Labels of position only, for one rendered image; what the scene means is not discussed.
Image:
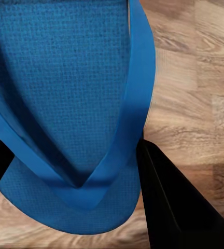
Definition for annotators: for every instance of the sandal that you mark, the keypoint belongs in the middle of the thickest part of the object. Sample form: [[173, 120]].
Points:
[[75, 90]]

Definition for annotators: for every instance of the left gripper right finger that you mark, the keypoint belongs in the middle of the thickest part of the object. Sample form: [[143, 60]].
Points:
[[177, 215]]

